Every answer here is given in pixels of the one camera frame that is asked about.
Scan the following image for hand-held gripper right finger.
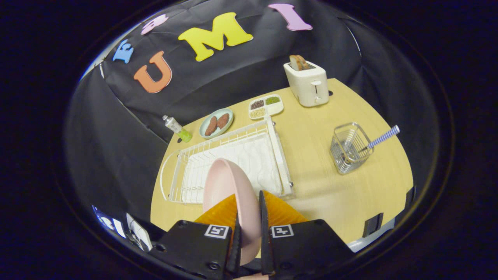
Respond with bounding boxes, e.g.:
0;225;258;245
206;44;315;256
259;190;355;278

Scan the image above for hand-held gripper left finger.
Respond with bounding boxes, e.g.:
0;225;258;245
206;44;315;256
150;194;242;279

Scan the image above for pink plate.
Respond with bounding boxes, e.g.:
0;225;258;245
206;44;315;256
203;157;262;266

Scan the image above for metal wire basket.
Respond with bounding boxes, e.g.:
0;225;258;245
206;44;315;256
330;122;374;175

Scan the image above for white wire dish rack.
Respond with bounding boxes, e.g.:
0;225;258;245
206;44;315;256
160;115;294;204

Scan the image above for blue striped handle spoon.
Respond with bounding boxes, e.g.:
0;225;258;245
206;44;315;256
340;124;400;162

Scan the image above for light blue plate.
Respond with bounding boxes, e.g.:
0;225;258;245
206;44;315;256
199;108;234;140

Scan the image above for clear bottle with green liquid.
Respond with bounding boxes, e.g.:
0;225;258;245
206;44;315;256
162;115;193;143

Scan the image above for white divided snack tray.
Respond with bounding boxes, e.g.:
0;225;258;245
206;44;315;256
248;94;284;120

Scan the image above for cream toaster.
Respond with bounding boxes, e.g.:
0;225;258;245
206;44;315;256
283;60;330;107

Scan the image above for toast slices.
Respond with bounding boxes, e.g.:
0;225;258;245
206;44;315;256
289;54;310;71

